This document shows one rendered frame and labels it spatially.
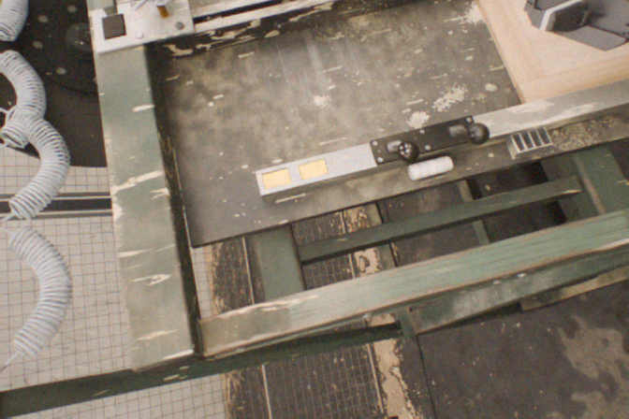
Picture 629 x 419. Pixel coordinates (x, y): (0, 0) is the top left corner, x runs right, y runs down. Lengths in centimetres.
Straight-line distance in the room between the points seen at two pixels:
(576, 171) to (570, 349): 154
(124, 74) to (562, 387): 222
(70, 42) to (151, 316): 101
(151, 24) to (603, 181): 93
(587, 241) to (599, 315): 152
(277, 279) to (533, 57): 67
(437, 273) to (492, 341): 195
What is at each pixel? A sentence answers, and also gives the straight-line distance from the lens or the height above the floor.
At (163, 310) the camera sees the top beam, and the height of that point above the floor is 189.
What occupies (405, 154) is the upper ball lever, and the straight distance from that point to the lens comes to 89.
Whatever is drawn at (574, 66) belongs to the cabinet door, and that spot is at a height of 113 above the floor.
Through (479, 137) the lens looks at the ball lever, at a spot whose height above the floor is 145.
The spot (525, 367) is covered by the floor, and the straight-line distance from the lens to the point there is 279.
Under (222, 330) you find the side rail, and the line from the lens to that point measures 93.
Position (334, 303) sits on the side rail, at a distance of 92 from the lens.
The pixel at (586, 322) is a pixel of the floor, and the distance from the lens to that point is 257.
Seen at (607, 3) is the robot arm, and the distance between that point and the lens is 67.
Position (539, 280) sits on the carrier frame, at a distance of 168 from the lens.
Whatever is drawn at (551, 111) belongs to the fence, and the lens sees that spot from 112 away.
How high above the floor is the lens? 215
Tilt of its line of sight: 33 degrees down
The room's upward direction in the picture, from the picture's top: 91 degrees counter-clockwise
